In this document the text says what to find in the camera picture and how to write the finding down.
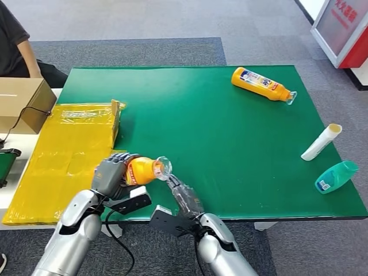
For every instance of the white tube bottle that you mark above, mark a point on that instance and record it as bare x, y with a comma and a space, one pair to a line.
321, 142

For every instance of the orange bottle with clear cap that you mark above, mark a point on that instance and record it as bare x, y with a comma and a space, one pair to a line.
259, 84
143, 170

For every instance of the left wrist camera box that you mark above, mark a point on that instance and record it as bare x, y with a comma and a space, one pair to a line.
130, 202

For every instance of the white table leg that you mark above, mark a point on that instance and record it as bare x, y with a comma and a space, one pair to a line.
264, 226
113, 231

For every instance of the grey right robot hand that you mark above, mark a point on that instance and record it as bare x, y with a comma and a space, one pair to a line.
185, 198

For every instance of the green table mat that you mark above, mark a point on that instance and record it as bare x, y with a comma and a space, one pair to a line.
201, 114

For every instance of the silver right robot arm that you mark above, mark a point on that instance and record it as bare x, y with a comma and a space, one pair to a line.
221, 247

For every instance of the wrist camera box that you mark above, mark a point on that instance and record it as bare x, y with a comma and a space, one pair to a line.
168, 223
130, 202

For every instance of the person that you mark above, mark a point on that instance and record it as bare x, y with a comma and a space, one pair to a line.
13, 42

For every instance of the white and red display stand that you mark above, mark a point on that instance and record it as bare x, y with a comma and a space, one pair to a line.
340, 30

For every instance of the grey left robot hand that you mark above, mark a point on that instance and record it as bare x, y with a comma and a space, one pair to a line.
110, 177

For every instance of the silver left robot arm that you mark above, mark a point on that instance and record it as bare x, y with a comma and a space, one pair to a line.
70, 236

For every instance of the yellow film wrapped box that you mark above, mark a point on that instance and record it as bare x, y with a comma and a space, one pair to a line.
65, 152

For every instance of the teal plastic bottle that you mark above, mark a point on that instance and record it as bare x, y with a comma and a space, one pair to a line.
335, 177

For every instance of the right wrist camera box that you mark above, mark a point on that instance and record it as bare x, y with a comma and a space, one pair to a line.
168, 223

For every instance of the green bin with black rim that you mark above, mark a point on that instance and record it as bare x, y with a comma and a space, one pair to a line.
6, 163

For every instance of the brown cardboard box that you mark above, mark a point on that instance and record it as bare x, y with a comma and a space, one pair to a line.
19, 103

